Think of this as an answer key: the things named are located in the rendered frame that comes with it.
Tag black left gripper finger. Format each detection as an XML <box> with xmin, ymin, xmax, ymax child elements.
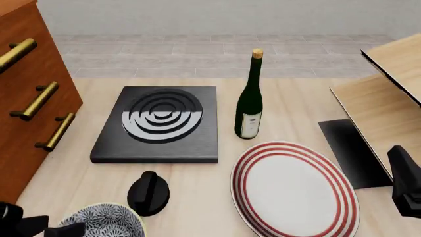
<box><xmin>44</xmin><ymin>221</ymin><xmax>87</xmax><ymax>237</ymax></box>

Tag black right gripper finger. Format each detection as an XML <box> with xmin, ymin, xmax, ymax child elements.
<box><xmin>387</xmin><ymin>145</ymin><xmax>421</xmax><ymax>196</ymax></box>

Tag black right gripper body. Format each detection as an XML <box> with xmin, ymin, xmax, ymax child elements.
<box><xmin>391</xmin><ymin>192</ymin><xmax>421</xmax><ymax>219</ymax></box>

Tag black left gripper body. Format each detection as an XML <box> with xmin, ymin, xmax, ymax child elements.
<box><xmin>0</xmin><ymin>201</ymin><xmax>50</xmax><ymax>237</ymax></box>

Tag blue patterned bowl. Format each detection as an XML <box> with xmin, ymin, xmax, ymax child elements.
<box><xmin>58</xmin><ymin>202</ymin><xmax>147</xmax><ymax>237</ymax></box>

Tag wooden cabinet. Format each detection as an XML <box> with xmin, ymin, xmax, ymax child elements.
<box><xmin>0</xmin><ymin>0</ymin><xmax>84</xmax><ymax>205</ymax></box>

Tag pale wooden rack, black base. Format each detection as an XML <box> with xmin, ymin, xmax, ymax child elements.
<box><xmin>318</xmin><ymin>33</ymin><xmax>421</xmax><ymax>190</ymax></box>

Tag round black stove knob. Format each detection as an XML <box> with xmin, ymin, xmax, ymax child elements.
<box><xmin>127</xmin><ymin>170</ymin><xmax>171</xmax><ymax>217</ymax></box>

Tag white plate with red rings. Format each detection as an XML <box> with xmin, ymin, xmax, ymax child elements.
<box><xmin>230</xmin><ymin>140</ymin><xmax>361</xmax><ymax>237</ymax></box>

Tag flat black stove plate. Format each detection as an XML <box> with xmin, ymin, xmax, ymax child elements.
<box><xmin>90</xmin><ymin>85</ymin><xmax>220</xmax><ymax>164</ymax></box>

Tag dark green wine bottle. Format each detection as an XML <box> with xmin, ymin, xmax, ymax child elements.
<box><xmin>234</xmin><ymin>48</ymin><xmax>264</xmax><ymax>140</ymax></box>

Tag short brass cabinet handle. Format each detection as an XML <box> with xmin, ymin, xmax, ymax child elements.
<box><xmin>34</xmin><ymin>112</ymin><xmax>76</xmax><ymax>153</ymax></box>

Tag medium brass cabinet handle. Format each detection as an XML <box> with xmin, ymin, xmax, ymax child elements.
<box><xmin>9</xmin><ymin>81</ymin><xmax>60</xmax><ymax>122</ymax></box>

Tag long brass cabinet handle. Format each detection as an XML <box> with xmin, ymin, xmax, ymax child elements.
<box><xmin>0</xmin><ymin>38</ymin><xmax>37</xmax><ymax>75</ymax></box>

